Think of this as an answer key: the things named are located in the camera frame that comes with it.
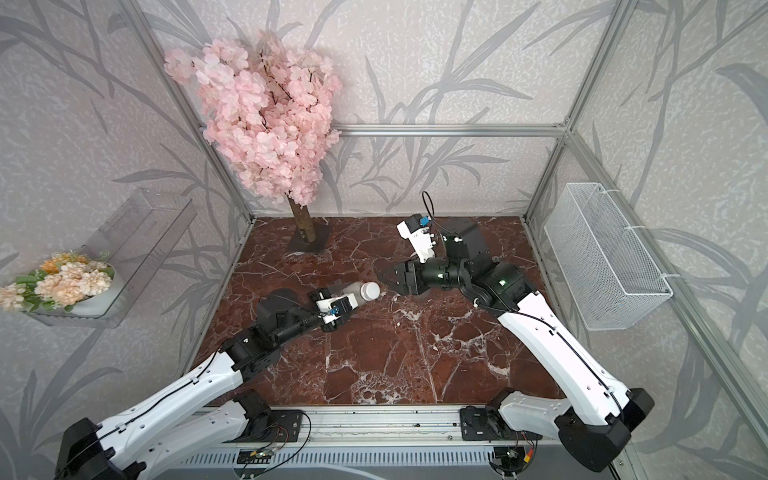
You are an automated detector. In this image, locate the round connector with wires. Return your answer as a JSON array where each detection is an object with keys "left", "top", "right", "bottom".
[{"left": 488, "top": 446, "right": 536, "bottom": 479}]

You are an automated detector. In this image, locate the pink blossom artificial tree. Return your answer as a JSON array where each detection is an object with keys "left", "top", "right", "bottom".
[{"left": 164, "top": 31, "right": 342, "bottom": 244}]

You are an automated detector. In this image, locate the peach flower bouquet in bowl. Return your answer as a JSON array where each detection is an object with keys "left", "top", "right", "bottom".
[{"left": 1, "top": 251, "right": 118, "bottom": 313}]

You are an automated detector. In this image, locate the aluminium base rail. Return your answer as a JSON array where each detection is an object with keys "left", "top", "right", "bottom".
[{"left": 239, "top": 394, "right": 570, "bottom": 448}]

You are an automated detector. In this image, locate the grey bottle cap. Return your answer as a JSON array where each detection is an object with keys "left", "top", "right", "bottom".
[{"left": 360, "top": 282, "right": 381, "bottom": 302}]

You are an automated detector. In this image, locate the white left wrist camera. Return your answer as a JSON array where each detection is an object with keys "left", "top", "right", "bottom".
[{"left": 316, "top": 296, "right": 354, "bottom": 324}]

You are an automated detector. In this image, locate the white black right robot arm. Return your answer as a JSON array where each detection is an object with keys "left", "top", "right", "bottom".
[{"left": 379, "top": 214, "right": 655, "bottom": 478}]

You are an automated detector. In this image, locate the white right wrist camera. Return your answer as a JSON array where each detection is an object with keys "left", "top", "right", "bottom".
[{"left": 397, "top": 214, "right": 436, "bottom": 263}]

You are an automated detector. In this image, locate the small clear bottle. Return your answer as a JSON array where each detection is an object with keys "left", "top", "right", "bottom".
[{"left": 333, "top": 281, "right": 368, "bottom": 309}]

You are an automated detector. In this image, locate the small electronics board with wires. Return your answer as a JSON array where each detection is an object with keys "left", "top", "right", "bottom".
[{"left": 236, "top": 448, "right": 274, "bottom": 466}]

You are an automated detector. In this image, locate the white wire mesh basket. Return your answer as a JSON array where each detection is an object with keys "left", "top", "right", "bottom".
[{"left": 544, "top": 182, "right": 673, "bottom": 331}]

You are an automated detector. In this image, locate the dark metal tree base plate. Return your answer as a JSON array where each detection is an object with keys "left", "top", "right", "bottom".
[{"left": 286, "top": 223, "right": 332, "bottom": 254}]

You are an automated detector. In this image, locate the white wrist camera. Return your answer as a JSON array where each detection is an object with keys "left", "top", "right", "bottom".
[
  {"left": 397, "top": 214, "right": 436, "bottom": 263},
  {"left": 316, "top": 296, "right": 354, "bottom": 324}
]

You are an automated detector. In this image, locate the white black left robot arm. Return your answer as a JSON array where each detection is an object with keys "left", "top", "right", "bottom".
[{"left": 54, "top": 282, "right": 380, "bottom": 479}]

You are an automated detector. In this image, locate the clear acrylic wall shelf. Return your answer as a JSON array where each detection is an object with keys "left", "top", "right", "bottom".
[{"left": 29, "top": 188, "right": 197, "bottom": 328}]

